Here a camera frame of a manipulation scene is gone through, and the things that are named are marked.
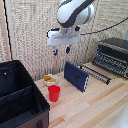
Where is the black toaster oven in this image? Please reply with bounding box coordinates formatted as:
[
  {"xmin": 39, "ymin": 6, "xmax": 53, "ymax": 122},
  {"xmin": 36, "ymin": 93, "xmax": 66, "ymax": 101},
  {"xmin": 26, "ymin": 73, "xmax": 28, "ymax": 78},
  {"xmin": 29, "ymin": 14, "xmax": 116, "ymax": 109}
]
[{"xmin": 92, "ymin": 37, "xmax": 128, "ymax": 80}]

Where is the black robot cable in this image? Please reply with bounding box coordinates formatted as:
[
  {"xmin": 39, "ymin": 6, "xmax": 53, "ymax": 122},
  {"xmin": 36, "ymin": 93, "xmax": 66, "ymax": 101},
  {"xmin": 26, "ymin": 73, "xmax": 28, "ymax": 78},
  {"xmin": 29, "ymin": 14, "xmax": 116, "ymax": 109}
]
[{"xmin": 79, "ymin": 15, "xmax": 128, "ymax": 36}]

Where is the dark blue book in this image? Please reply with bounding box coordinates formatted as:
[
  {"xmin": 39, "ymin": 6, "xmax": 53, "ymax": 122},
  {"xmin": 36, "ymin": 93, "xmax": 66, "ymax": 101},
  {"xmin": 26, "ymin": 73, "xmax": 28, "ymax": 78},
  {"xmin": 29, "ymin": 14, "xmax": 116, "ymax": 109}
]
[{"xmin": 63, "ymin": 61, "xmax": 90, "ymax": 93}]

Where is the white bowl with yellow food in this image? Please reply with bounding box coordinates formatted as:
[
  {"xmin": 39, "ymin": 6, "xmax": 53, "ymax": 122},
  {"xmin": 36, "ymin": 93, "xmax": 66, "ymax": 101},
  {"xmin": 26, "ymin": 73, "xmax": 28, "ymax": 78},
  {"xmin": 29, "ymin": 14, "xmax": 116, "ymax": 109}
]
[{"xmin": 43, "ymin": 74, "xmax": 60, "ymax": 87}]

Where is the red plastic cup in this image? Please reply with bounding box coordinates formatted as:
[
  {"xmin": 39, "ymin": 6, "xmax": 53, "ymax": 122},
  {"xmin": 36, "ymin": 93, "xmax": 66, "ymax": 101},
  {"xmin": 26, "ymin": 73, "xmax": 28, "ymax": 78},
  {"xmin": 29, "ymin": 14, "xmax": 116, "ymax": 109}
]
[{"xmin": 47, "ymin": 84, "xmax": 62, "ymax": 103}]

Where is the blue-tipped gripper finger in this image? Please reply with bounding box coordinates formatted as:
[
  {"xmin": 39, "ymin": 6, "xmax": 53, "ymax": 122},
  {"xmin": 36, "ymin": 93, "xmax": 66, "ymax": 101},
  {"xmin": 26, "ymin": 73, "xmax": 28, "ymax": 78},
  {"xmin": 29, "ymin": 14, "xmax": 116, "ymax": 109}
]
[
  {"xmin": 65, "ymin": 46, "xmax": 71, "ymax": 55},
  {"xmin": 53, "ymin": 48, "xmax": 59, "ymax": 57}
]

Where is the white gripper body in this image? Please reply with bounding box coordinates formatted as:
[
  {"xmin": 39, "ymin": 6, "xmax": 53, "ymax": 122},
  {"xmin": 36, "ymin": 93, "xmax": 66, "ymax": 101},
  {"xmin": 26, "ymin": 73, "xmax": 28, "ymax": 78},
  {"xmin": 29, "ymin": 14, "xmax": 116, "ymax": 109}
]
[{"xmin": 45, "ymin": 27, "xmax": 81, "ymax": 48}]

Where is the black fabric storage box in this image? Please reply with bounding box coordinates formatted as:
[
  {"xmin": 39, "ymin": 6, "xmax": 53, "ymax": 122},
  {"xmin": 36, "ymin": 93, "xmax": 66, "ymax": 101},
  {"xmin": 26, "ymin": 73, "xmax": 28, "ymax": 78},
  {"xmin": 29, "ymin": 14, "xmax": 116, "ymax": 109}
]
[{"xmin": 0, "ymin": 59, "xmax": 51, "ymax": 128}]

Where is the black wire oven rack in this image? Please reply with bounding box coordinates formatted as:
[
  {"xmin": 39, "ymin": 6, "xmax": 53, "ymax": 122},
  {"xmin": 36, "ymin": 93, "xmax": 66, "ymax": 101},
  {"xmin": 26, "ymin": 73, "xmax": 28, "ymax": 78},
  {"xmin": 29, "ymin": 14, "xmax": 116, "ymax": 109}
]
[{"xmin": 79, "ymin": 63, "xmax": 112, "ymax": 85}]

